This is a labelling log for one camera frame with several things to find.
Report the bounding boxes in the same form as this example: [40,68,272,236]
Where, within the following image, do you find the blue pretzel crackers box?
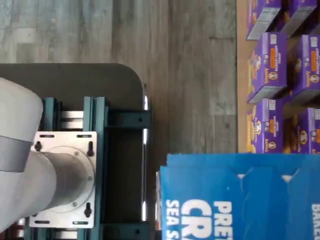
[156,152,320,240]

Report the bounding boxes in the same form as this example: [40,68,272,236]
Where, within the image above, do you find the purple Annie's snack box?
[246,98,285,154]
[281,0,320,39]
[246,31,289,105]
[246,0,285,41]
[283,107,320,155]
[287,34,320,106]

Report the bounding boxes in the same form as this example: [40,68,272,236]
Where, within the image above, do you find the chrome cart bar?
[141,83,150,224]

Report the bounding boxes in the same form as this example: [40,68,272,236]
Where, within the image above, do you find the purple Annie's snack boxes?
[236,0,320,154]

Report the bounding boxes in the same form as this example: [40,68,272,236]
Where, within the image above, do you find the dark grey cart platform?
[0,62,149,112]

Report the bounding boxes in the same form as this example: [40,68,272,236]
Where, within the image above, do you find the teal aluminium frame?
[14,96,152,240]

